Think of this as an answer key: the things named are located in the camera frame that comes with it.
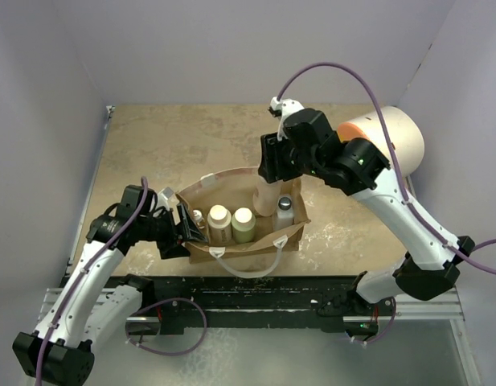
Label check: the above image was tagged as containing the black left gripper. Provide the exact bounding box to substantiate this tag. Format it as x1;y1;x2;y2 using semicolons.
138;202;207;258

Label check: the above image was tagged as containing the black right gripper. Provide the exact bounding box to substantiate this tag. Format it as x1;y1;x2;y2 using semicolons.
260;129;323;182

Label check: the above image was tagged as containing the beige pump dispenser bottle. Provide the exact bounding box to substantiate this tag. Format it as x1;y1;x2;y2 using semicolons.
252;176;283;217

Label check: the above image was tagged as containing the white rectangular bottle grey cap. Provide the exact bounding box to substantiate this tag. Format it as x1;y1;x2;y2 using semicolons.
273;195;294;232

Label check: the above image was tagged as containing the brown burlap canvas bag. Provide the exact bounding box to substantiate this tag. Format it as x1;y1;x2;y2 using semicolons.
177;167;309;278

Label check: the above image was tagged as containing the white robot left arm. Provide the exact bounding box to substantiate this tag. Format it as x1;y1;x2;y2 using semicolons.
12;198;206;385

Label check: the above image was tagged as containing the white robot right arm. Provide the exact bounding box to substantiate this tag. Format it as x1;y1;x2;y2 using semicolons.
258;103;475;314

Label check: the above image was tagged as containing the small clear amber bottle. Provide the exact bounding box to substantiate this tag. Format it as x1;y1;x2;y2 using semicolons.
193;209;206;230

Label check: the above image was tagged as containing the cream lidded jar bottle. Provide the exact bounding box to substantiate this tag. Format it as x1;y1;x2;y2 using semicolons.
207;204;232;245

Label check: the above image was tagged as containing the pale green lotion bottle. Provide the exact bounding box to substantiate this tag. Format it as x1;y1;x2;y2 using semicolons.
232;207;256;244

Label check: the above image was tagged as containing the white cylinder orange yellow end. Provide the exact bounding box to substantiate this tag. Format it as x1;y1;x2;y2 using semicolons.
337;106;424;178

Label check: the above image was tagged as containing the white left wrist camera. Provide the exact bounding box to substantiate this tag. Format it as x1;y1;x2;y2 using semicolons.
155;187;178;210

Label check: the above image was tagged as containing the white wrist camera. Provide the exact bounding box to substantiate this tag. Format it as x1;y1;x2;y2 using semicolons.
155;187;178;210
268;96;304;121

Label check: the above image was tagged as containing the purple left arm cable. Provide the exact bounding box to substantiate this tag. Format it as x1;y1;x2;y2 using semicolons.
33;175;150;386

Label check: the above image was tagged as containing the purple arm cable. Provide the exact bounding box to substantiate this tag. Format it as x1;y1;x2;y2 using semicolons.
33;175;150;386
276;62;496;278

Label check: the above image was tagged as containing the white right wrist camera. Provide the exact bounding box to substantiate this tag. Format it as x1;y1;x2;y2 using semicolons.
268;96;304;121

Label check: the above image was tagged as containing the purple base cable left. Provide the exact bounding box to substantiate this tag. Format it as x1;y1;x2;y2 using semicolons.
125;297;208;357

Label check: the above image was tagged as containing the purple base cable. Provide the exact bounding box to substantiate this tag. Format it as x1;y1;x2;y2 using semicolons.
346;297;397;346
125;297;208;357

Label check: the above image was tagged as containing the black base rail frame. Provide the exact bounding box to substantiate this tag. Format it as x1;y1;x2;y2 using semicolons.
60;275;397;335

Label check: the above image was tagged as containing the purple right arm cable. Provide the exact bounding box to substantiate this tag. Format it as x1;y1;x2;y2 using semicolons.
276;62;496;278

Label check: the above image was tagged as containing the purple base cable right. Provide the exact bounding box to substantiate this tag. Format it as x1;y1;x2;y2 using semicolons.
346;297;397;346

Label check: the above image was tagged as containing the aluminium extrusion frame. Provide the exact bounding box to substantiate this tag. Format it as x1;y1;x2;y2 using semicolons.
396;288;464;321

